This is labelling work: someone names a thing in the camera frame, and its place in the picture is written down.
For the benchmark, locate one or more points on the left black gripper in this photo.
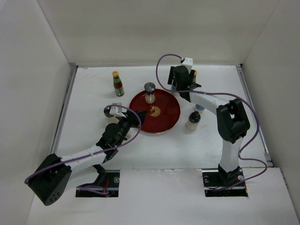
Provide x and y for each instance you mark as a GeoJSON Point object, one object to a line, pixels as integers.
{"type": "Point", "coordinates": [123, 117]}

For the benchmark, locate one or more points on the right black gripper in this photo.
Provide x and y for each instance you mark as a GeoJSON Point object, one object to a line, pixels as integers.
{"type": "Point", "coordinates": [171, 76]}

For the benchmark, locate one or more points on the tall pearl jar blue label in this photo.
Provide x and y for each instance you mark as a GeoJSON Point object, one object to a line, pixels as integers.
{"type": "Point", "coordinates": [173, 89]}

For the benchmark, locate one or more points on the silver-lid spice shaker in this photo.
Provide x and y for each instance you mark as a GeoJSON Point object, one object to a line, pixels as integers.
{"type": "Point", "coordinates": [149, 88]}

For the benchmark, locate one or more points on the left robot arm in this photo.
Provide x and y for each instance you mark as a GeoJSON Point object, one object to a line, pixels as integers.
{"type": "Point", "coordinates": [84, 170]}

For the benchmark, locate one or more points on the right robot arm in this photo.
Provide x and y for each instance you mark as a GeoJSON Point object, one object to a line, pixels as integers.
{"type": "Point", "coordinates": [232, 119]}

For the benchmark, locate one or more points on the right ketchup bottle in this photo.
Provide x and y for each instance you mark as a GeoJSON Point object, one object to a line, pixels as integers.
{"type": "Point", "coordinates": [194, 76]}

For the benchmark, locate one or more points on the ketchup bottle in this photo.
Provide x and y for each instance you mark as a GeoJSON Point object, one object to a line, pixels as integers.
{"type": "Point", "coordinates": [194, 76]}
{"type": "Point", "coordinates": [117, 83]}

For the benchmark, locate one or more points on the red round tray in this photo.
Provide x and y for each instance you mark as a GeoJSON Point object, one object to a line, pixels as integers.
{"type": "Point", "coordinates": [162, 115]}

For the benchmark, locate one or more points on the black-lid shaker far left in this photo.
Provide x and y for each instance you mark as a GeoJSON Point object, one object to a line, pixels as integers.
{"type": "Point", "coordinates": [109, 111]}

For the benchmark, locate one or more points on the black-lid shaker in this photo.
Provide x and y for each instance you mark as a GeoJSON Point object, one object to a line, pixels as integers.
{"type": "Point", "coordinates": [193, 121]}
{"type": "Point", "coordinates": [109, 111]}

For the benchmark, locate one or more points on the left ketchup bottle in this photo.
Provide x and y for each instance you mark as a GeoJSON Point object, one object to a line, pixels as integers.
{"type": "Point", "coordinates": [117, 83]}

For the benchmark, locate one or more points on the black-lid shaker right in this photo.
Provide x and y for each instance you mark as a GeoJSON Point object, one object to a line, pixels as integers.
{"type": "Point", "coordinates": [193, 121]}

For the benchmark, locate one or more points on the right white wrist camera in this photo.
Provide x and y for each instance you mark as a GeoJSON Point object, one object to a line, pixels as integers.
{"type": "Point", "coordinates": [187, 62]}

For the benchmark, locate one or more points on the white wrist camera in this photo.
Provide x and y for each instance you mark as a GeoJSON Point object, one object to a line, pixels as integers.
{"type": "Point", "coordinates": [117, 108]}
{"type": "Point", "coordinates": [187, 62]}

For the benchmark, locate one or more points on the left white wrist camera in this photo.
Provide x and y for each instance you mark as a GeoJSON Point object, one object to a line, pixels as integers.
{"type": "Point", "coordinates": [117, 108]}

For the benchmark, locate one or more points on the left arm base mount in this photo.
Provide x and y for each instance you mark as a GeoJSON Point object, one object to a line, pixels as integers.
{"type": "Point", "coordinates": [106, 185]}

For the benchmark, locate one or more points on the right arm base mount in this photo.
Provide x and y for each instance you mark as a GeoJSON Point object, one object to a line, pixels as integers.
{"type": "Point", "coordinates": [218, 183]}

